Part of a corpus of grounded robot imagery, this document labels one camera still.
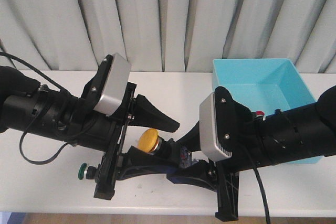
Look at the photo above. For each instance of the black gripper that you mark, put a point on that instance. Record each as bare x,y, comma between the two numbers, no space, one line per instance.
221,120
108,134

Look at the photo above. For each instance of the yellow push button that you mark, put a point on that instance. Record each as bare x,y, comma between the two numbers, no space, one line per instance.
150,142

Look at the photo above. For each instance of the red push button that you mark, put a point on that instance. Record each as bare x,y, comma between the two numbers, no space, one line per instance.
258,115

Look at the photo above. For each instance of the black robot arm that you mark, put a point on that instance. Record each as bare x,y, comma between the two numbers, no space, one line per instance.
286,136
30,107

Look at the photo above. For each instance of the blue plastic box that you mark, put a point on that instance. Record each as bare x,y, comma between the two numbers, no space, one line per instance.
264,85

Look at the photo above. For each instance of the green push button left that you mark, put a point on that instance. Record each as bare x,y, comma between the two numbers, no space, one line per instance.
88,172

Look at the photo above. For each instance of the grey pleated curtain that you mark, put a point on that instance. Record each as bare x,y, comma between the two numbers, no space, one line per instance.
169,35

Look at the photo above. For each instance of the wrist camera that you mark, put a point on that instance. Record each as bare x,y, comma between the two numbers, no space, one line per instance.
209,141
114,86

